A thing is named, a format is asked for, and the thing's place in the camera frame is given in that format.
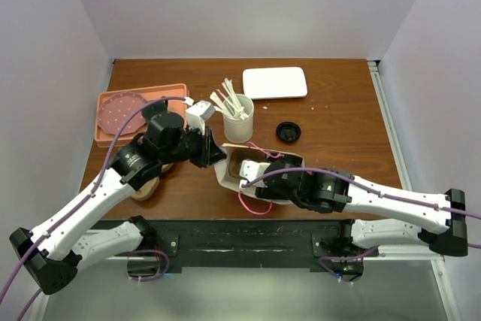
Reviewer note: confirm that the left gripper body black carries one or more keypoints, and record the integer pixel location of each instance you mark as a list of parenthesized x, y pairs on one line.
[(192, 146)]

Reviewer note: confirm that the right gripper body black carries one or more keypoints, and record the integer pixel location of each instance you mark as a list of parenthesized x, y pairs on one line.
[(269, 193)]

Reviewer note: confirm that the pink paper gift bag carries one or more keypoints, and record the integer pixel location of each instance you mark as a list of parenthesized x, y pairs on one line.
[(252, 152)]

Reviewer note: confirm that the cardboard cup carrier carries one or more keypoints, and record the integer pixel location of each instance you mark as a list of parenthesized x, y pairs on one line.
[(234, 167), (147, 190)]

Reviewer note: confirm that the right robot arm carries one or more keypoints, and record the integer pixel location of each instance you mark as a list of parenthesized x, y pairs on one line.
[(405, 217)]

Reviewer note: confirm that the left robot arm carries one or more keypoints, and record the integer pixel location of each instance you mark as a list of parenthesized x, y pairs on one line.
[(56, 250)]

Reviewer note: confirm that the white cylindrical holder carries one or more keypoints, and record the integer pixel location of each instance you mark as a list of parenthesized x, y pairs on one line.
[(240, 131)]

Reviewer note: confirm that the dark green mug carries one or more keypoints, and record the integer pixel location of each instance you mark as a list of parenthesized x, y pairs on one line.
[(154, 108)]

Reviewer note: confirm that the white paper stir sticks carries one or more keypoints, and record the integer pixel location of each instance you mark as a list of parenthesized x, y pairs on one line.
[(227, 102)]

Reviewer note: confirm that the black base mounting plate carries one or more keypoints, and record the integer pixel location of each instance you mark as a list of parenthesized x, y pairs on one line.
[(315, 245)]

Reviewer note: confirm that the pink dotted plate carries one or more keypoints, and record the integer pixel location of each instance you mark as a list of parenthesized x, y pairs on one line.
[(114, 109)]

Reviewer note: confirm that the pink plastic tray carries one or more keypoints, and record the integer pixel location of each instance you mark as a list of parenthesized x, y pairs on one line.
[(139, 124)]

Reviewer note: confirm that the white rectangular plate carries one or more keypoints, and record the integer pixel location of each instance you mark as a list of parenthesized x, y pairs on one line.
[(274, 83)]

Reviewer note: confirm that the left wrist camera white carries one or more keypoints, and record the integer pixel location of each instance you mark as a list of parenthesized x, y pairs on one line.
[(198, 114)]

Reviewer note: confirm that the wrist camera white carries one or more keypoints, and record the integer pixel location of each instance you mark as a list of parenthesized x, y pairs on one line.
[(251, 170), (198, 114)]

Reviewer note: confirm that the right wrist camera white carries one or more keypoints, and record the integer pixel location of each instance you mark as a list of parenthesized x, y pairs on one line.
[(251, 170)]

